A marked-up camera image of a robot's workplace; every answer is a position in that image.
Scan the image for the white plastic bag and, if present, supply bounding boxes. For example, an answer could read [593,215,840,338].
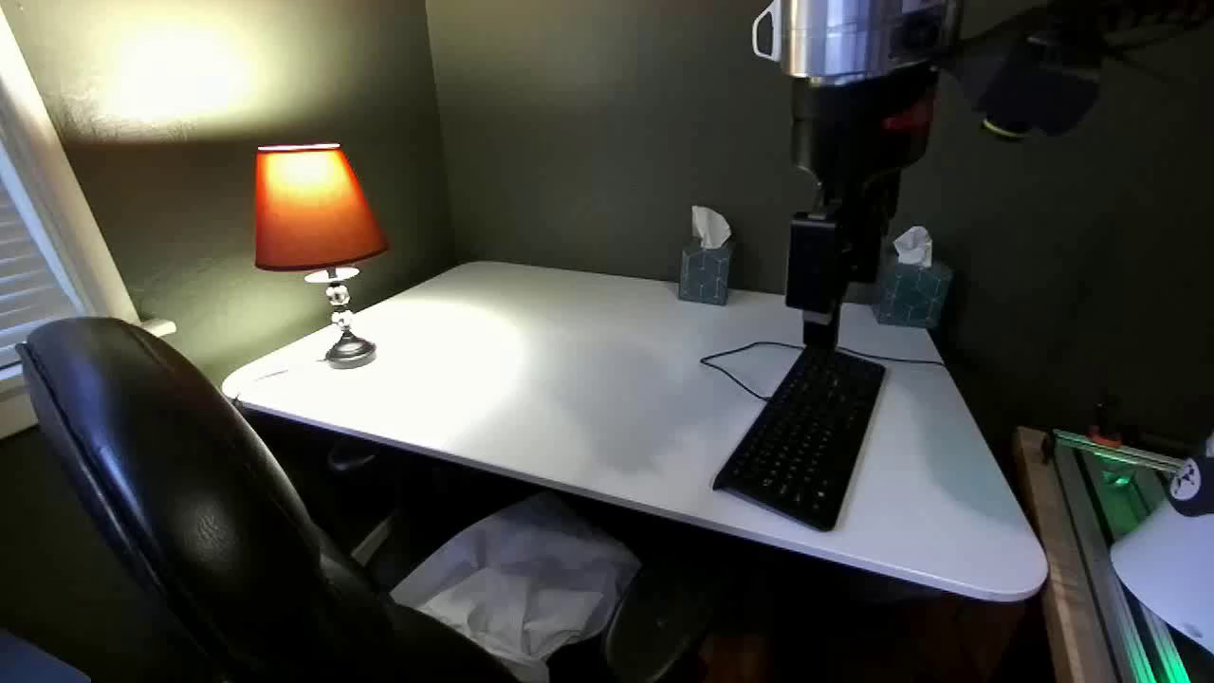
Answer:
[386,488,646,683]

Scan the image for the black keyboard cable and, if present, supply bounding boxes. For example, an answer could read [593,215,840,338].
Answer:
[697,333,950,405]

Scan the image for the wooden frame board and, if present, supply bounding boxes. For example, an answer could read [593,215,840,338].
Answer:
[1011,420,1117,683]

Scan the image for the orange shade table lamp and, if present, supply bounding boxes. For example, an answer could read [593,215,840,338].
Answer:
[248,142,396,377]

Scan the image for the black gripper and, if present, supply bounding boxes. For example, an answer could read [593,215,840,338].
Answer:
[782,61,943,361]

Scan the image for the white cap with black badge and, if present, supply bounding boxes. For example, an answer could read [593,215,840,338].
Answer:
[1107,434,1214,655]

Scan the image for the teal tissue box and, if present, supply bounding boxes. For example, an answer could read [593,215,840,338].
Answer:
[675,203,739,311]
[868,224,956,333]

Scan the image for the black computer keyboard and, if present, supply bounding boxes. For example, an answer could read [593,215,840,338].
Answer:
[708,347,893,534]

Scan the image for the black office chair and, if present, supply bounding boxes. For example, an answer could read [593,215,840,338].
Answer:
[11,316,516,683]

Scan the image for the green lit metal rail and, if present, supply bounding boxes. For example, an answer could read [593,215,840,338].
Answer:
[1043,425,1214,683]

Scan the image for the white window blind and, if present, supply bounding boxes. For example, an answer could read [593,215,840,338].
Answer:
[0,124,82,383]

